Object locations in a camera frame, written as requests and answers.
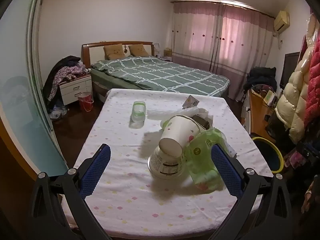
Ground cream puffer jacket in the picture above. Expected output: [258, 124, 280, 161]
[274, 17, 315, 144]

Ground green plastic wipes pack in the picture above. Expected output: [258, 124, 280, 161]
[185, 127, 232, 192]

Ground brown pillow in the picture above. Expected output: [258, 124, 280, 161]
[104, 44, 125, 60]
[128, 44, 149, 57]

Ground pile of clothes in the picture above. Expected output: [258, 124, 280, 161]
[43, 55, 87, 108]

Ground black television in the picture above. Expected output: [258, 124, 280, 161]
[279, 52, 300, 90]

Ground white labelled plastic bowl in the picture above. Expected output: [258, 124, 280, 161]
[147, 146, 187, 180]

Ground small white carton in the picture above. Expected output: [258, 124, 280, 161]
[182, 95, 200, 109]

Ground pink curtain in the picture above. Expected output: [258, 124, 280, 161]
[171, 0, 275, 100]

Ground wooden dresser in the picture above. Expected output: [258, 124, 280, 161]
[246, 89, 275, 137]

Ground wooden bed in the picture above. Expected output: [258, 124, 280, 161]
[82, 41, 230, 100]

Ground white nightstand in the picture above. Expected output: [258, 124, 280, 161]
[59, 74, 93, 106]

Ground white paper cup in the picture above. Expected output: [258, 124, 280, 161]
[159, 115, 200, 157]

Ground red puffer jacket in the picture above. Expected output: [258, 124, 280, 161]
[304, 27, 320, 135]

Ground white spotted tablecloth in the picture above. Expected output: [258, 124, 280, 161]
[62, 88, 274, 234]

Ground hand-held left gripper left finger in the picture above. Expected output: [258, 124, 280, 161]
[26, 144, 112, 240]

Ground green book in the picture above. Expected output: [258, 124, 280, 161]
[262, 90, 275, 105]

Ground yellow-rimmed trash bin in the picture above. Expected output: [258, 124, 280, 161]
[251, 137, 284, 174]

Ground plastic bags on floor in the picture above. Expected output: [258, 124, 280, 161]
[49, 105, 68, 119]

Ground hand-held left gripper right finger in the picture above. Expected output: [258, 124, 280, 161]
[211, 144, 293, 240]

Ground green plaid quilt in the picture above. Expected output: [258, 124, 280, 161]
[90, 56, 230, 97]

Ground glass wardrobe door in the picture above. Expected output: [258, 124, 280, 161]
[0, 0, 69, 178]

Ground dark clothes pile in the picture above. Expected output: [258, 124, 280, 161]
[246, 67, 277, 93]

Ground red bucket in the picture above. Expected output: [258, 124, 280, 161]
[77, 92, 94, 112]

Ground wall air conditioner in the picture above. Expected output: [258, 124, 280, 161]
[274, 10, 290, 33]

